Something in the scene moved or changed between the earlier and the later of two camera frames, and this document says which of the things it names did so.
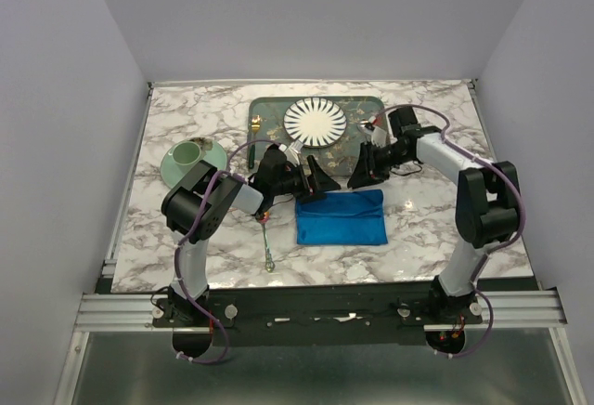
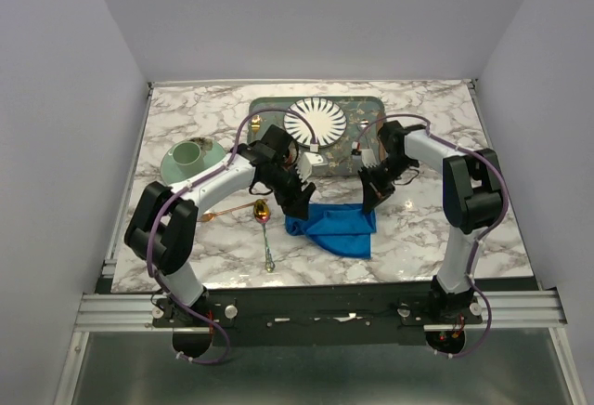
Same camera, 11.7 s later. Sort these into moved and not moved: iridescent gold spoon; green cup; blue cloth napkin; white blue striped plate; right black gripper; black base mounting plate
Moved: right black gripper; blue cloth napkin
Not moved: white blue striped plate; green cup; black base mounting plate; iridescent gold spoon
